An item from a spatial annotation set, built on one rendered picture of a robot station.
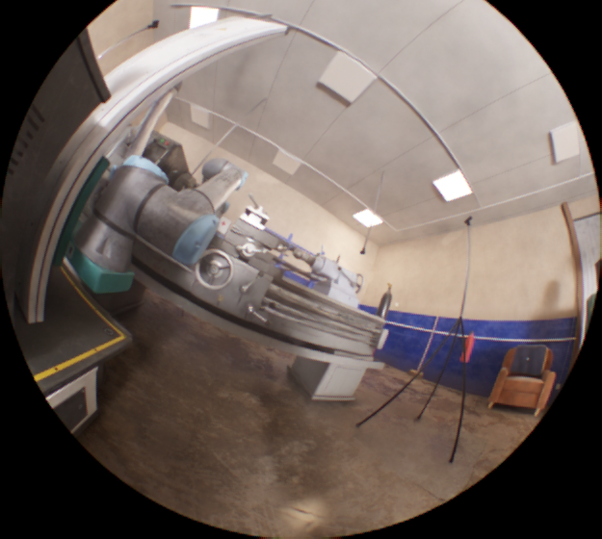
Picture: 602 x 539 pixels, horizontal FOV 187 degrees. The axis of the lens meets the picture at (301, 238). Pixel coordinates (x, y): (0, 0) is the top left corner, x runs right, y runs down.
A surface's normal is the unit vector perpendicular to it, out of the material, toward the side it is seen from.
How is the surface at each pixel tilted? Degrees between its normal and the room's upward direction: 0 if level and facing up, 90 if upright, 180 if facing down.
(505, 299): 90
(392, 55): 180
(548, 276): 90
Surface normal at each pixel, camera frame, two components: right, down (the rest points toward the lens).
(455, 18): -0.39, 0.86
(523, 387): -0.84, -0.48
